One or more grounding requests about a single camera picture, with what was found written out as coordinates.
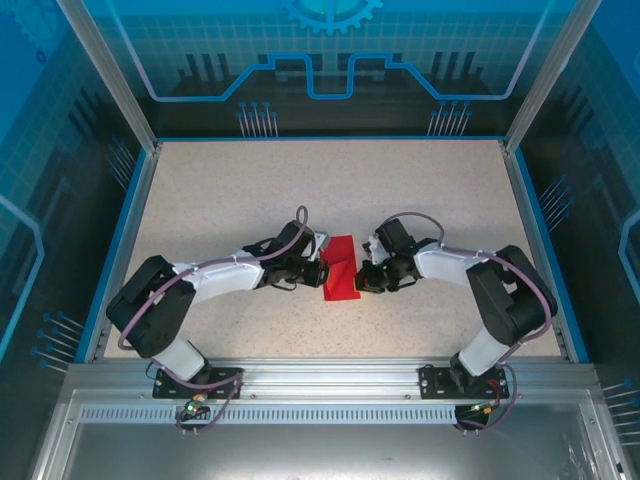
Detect red paper sheet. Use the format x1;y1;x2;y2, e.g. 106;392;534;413
319;233;362;303

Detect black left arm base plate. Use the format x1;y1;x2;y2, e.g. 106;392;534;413
152;366;246;400

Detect aluminium frame post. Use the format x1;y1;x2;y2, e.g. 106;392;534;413
502;0;589;154
54;0;162;154

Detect blue table edge strip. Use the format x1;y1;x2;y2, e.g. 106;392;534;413
74;148;151;364
514;148;591;364

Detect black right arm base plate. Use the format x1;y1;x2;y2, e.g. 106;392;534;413
418;364;511;400

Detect slotted aluminium cable duct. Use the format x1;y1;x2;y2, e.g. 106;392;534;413
77;404;501;426

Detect blue panel with gear print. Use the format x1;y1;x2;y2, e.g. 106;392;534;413
94;0;559;139

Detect aluminium mounting beam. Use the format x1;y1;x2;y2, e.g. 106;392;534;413
64;355;601;401

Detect cable connector with green light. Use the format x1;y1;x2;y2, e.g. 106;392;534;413
459;398;502;419
183;394;210;417

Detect aluminium side rail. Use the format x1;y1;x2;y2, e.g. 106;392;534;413
498;139;574;361
84;142;162;362

